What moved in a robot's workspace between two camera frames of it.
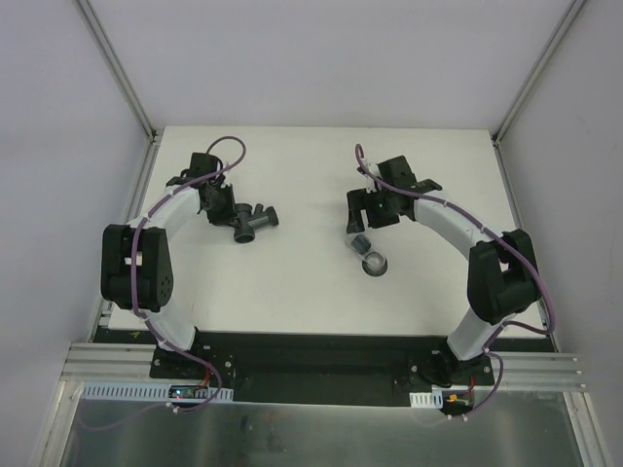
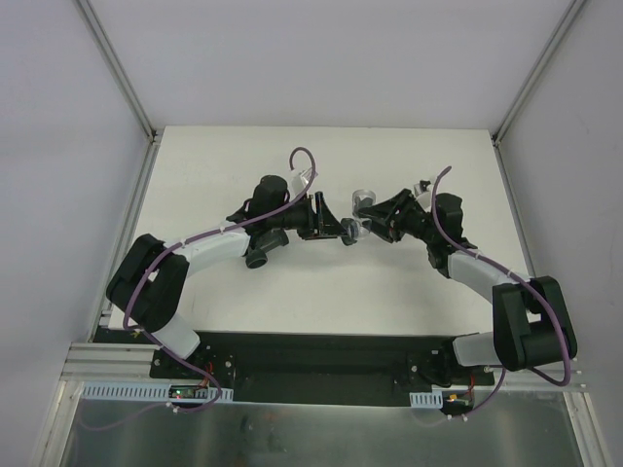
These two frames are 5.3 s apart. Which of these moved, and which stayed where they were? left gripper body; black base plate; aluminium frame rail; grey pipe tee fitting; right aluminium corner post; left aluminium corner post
Moved: grey pipe tee fitting; left gripper body
Stayed: right aluminium corner post; left aluminium corner post; aluminium frame rail; black base plate
